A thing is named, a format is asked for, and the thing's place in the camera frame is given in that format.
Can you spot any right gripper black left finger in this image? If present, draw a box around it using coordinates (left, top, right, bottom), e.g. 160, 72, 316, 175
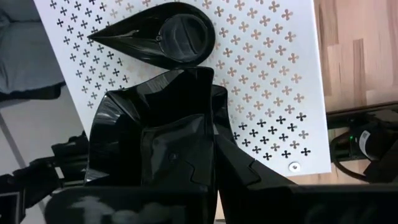
45, 155, 218, 224

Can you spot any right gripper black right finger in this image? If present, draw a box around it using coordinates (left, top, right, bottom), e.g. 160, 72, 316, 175
214, 133, 398, 224

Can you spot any black teardrop plate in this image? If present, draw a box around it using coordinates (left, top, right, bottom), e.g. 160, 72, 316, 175
86, 1, 216, 71

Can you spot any white perforated metal shelf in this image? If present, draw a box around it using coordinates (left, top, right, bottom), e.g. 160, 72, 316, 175
32, 0, 332, 177

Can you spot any grey padded seat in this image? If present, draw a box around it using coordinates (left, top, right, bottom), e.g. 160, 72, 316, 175
0, 0, 67, 101

